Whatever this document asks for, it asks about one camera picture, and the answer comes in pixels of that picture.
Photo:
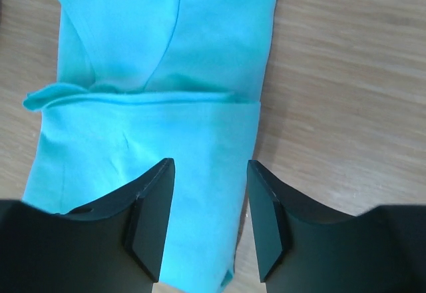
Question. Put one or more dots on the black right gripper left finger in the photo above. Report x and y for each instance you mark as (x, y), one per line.
(112, 244)

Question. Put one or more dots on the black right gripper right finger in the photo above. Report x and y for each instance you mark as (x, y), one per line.
(303, 245)

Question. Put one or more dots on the turquoise t shirt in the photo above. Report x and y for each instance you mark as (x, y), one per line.
(143, 80)

